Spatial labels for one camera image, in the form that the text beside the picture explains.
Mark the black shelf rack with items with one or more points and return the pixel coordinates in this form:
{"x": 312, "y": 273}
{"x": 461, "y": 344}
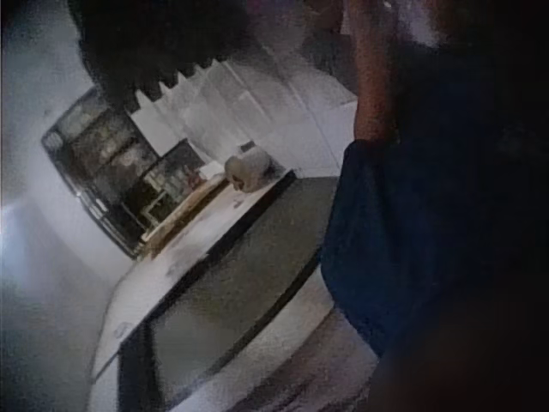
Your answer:
{"x": 107, "y": 171}

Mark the round beige jar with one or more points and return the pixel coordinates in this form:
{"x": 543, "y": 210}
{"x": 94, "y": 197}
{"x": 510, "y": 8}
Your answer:
{"x": 246, "y": 169}

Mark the wooden board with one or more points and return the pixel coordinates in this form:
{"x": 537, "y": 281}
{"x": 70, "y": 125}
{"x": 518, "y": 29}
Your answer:
{"x": 188, "y": 214}

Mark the black jagged-edged cloth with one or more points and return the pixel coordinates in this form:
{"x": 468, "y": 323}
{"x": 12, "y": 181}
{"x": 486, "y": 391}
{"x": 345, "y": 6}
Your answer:
{"x": 150, "y": 43}

